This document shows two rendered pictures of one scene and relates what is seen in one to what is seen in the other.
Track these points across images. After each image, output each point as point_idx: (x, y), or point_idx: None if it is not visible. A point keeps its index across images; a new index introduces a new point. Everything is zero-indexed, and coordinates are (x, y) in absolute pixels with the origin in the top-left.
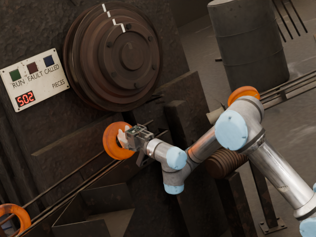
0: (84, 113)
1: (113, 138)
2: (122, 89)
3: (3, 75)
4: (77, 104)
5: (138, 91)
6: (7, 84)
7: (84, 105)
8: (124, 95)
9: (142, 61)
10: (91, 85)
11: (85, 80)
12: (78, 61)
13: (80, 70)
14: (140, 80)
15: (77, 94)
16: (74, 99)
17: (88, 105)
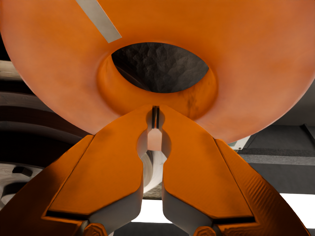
0: (146, 42)
1: (211, 128)
2: (67, 142)
3: (243, 144)
4: (155, 66)
5: (0, 121)
6: (247, 137)
7: (139, 59)
8: (60, 131)
9: (5, 198)
10: (148, 158)
11: (153, 158)
12: (153, 176)
13: (155, 169)
14: (7, 173)
15: (147, 81)
16: (158, 77)
17: (131, 54)
